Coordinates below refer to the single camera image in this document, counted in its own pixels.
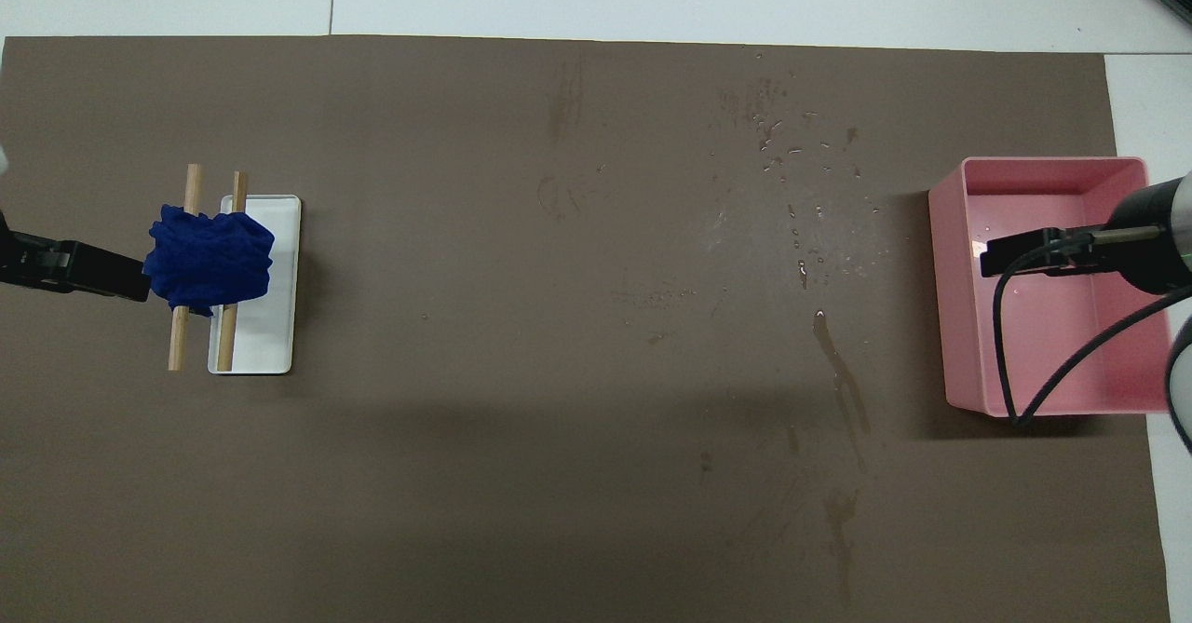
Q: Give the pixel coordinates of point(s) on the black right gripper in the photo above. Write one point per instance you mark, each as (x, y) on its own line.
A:
(1150, 209)

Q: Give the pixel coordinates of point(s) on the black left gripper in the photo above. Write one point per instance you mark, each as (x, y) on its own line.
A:
(6, 250)

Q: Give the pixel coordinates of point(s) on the blue cloth towel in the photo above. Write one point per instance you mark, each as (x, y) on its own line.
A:
(209, 260)

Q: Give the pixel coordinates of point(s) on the pink plastic bin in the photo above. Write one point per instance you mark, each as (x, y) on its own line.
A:
(1052, 353)

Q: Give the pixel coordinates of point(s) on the white rack base tray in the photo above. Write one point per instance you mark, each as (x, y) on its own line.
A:
(270, 325)

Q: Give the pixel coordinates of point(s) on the brown table mat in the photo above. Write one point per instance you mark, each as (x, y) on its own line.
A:
(559, 372)

